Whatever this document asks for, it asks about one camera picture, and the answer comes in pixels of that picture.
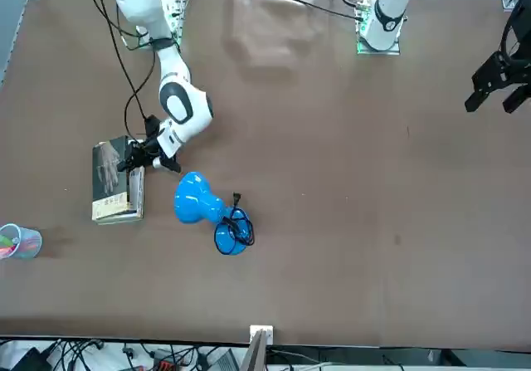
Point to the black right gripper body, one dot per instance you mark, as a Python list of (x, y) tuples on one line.
[(145, 151)]

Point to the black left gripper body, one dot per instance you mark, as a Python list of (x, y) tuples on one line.
[(523, 35)]

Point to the black cover book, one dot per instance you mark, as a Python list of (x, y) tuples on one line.
[(108, 176)]

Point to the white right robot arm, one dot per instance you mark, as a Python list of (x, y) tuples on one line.
[(182, 105)]

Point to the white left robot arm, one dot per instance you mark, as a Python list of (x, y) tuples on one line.
[(386, 10)]

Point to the white and blue book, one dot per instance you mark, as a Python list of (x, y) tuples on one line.
[(137, 196)]

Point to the blue desk lamp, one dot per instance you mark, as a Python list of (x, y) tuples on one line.
[(195, 196)]

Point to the clear blue plastic pen cup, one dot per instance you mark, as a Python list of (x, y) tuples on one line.
[(27, 244)]

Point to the green marker pen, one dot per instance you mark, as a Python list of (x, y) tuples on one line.
[(7, 239)]

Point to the pink marker pen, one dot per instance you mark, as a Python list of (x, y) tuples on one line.
[(5, 252)]

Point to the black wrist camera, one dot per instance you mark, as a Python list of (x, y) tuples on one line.
[(151, 125)]

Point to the aluminium frame post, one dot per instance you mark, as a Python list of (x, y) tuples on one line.
[(255, 352)]

